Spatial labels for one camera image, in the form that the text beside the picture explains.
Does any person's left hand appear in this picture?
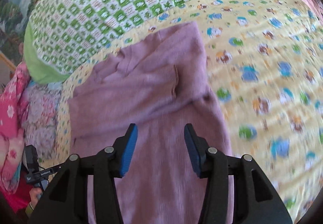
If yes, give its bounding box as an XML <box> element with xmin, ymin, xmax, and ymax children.
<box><xmin>29</xmin><ymin>187</ymin><xmax>43</xmax><ymax>209</ymax></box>

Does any green sleeve cuff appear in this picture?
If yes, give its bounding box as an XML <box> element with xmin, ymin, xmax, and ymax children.
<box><xmin>25</xmin><ymin>202</ymin><xmax>37</xmax><ymax>218</ymax></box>

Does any pink floral blanket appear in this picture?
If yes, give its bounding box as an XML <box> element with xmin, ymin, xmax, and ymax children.
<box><xmin>1</xmin><ymin>62</ymin><xmax>30</xmax><ymax>194</ymax></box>

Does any purple knitted sweater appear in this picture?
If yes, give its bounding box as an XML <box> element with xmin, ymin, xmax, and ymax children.
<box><xmin>68</xmin><ymin>22</ymin><xmax>232</xmax><ymax>223</ymax></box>

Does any lilac floral folded cloth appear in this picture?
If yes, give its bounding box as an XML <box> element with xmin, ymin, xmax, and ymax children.
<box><xmin>22</xmin><ymin>81</ymin><xmax>62</xmax><ymax>162</ymax></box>

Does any yellow cartoon bear bedsheet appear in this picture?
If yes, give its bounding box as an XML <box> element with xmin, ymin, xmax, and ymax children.
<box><xmin>54</xmin><ymin>0</ymin><xmax>322</xmax><ymax>222</ymax></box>

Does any landscape wall painting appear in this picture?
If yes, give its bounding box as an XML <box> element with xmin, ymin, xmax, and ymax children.
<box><xmin>1</xmin><ymin>0</ymin><xmax>38</xmax><ymax>65</ymax></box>

